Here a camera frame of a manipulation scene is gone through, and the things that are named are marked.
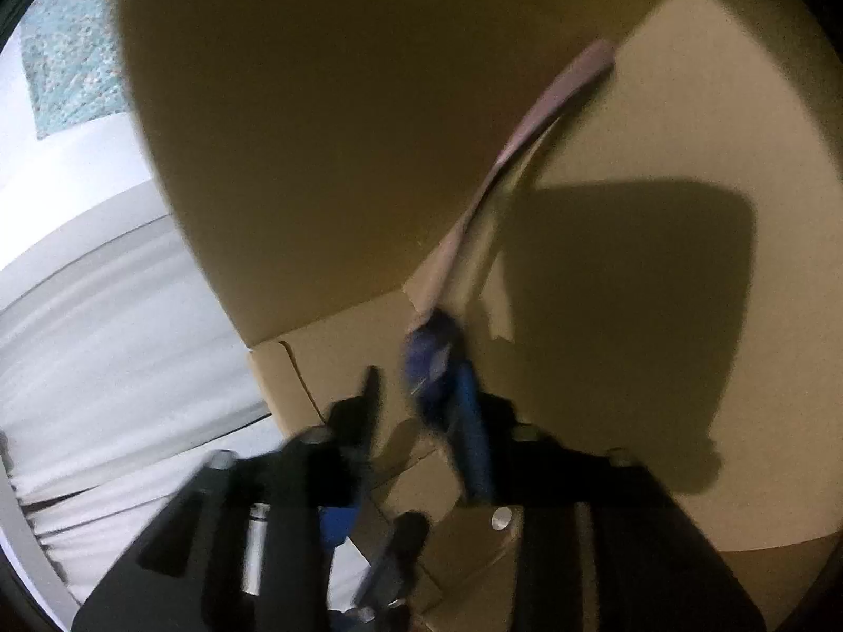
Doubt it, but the white curtain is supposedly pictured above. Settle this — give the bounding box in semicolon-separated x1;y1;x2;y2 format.
2;183;280;625

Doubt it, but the pink strap smartwatch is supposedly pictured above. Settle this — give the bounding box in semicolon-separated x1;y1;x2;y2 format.
401;38;619;436

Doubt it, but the blue floral cloth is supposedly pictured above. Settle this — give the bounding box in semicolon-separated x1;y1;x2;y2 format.
20;0;131;140

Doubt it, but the brown cardboard box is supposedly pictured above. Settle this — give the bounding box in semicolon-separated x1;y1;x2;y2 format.
117;0;841;630

